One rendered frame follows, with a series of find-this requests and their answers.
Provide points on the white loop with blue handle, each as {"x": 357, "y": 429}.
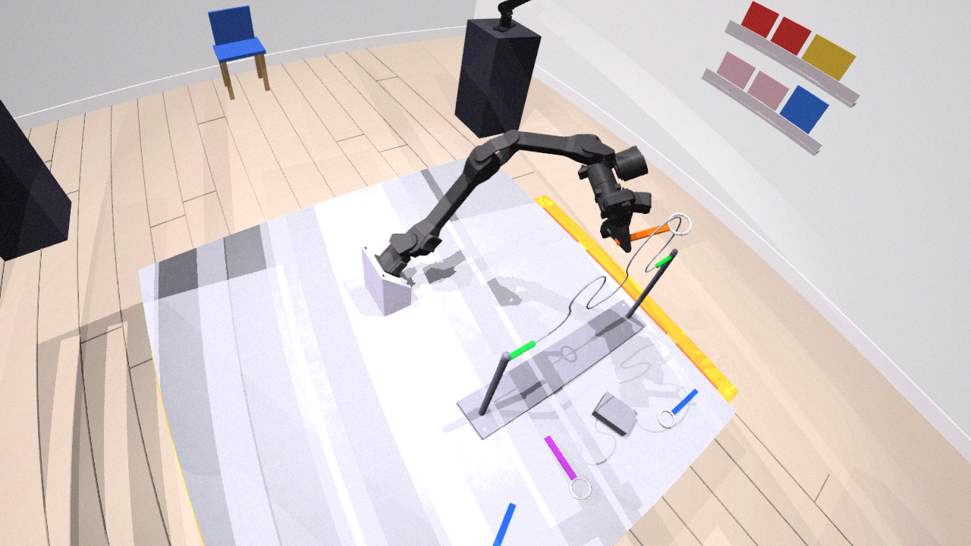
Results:
{"x": 677, "y": 408}
{"x": 504, "y": 525}

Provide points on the orange handle with grey loop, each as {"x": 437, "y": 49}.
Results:
{"x": 642, "y": 234}

